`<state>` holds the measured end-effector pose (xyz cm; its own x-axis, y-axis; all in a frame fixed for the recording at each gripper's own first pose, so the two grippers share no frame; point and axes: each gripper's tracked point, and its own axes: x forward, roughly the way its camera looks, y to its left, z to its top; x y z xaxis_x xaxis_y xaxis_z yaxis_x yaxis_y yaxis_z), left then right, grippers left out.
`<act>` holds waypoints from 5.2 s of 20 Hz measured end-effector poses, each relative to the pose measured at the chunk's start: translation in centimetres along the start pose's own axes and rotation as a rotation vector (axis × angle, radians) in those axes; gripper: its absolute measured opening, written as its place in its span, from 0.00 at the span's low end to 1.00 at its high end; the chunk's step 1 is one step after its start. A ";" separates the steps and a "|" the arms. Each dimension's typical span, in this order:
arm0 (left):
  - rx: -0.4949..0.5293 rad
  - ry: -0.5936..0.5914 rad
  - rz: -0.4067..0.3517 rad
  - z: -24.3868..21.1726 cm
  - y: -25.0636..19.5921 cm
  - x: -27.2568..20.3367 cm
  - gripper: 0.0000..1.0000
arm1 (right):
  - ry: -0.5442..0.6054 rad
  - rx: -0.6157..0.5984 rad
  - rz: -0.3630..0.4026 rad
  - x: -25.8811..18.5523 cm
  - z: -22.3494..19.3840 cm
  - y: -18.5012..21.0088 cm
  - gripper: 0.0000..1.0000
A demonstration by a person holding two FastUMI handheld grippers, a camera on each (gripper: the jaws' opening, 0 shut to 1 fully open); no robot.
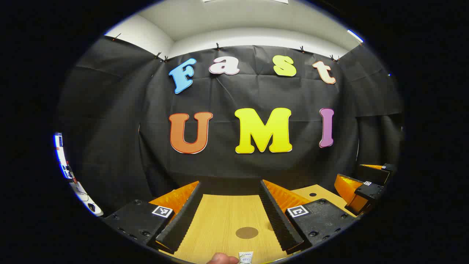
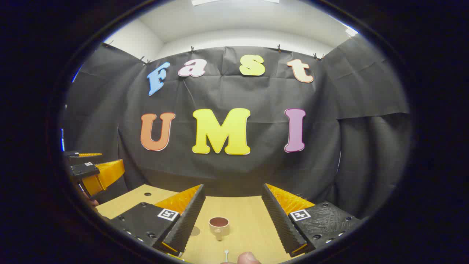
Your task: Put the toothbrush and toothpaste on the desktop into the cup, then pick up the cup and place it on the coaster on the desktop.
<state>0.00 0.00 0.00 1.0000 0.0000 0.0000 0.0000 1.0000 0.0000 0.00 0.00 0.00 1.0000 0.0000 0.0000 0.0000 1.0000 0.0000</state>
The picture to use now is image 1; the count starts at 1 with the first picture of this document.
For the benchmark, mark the row of small cloth clips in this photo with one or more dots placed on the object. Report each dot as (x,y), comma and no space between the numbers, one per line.
(217,46)

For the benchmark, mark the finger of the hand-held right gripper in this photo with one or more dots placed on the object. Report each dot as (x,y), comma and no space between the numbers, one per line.
(373,174)
(372,192)

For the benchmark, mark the white toothpaste tube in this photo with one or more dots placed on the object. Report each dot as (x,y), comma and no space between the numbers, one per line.
(246,257)

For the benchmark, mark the lit monitor screen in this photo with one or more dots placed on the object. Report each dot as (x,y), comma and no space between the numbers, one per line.
(59,154)

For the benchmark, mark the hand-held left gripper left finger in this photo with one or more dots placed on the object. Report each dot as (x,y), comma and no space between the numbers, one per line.
(181,223)

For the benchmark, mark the round brown coaster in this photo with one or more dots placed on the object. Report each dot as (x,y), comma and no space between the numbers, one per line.
(246,233)

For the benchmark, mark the wooden desktop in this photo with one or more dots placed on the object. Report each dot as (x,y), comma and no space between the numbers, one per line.
(223,220)

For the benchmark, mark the black backdrop cloth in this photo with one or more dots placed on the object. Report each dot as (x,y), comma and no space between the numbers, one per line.
(227,95)

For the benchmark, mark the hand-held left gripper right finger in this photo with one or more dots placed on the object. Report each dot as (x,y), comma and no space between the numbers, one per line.
(280,223)

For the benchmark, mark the ceiling light strip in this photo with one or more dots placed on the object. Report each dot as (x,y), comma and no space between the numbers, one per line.
(355,35)

